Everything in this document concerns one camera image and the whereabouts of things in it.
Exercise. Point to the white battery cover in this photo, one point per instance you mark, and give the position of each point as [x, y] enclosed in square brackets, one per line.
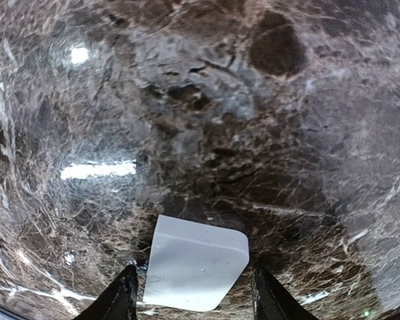
[192, 266]

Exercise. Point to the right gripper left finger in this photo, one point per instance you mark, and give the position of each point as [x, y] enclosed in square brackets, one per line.
[118, 301]

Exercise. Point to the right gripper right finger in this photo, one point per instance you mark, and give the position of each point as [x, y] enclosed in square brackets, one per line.
[272, 301]

